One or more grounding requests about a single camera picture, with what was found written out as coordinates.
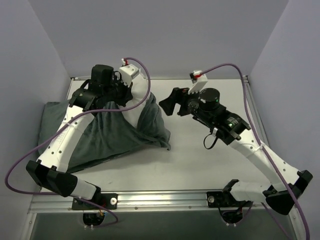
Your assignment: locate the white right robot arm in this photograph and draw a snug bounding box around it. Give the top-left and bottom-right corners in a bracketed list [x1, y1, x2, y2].
[159, 87, 313, 215]

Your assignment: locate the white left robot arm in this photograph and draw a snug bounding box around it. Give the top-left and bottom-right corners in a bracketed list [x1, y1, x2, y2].
[26, 64, 140, 210]

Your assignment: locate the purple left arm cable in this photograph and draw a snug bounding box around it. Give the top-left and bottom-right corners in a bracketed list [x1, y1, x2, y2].
[4, 57, 151, 228]

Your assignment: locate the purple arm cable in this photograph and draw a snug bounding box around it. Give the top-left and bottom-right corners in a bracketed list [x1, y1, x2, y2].
[4, 57, 151, 228]
[197, 63, 311, 240]

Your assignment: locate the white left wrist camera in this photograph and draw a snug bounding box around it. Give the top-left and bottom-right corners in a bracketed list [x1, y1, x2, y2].
[118, 64, 140, 87]

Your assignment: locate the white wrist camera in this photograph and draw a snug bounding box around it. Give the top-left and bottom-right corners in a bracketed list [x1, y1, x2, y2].
[188, 70, 208, 95]
[118, 64, 140, 87]

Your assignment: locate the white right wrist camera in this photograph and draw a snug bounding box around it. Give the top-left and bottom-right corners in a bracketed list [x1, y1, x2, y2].
[188, 70, 208, 95]

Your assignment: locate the aluminium table edge rail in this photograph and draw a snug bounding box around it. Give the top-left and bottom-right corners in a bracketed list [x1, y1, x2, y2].
[242, 75, 270, 147]

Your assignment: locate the aluminium front mounting rail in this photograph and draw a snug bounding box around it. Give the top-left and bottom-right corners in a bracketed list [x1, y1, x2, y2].
[27, 187, 299, 215]

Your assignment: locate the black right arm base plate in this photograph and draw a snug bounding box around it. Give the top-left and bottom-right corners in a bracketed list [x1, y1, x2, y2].
[206, 190, 251, 208]

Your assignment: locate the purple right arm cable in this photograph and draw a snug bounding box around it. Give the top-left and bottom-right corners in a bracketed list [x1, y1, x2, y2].
[197, 63, 311, 240]

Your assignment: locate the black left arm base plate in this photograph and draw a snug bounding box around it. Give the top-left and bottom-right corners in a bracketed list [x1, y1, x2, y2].
[71, 192, 119, 211]

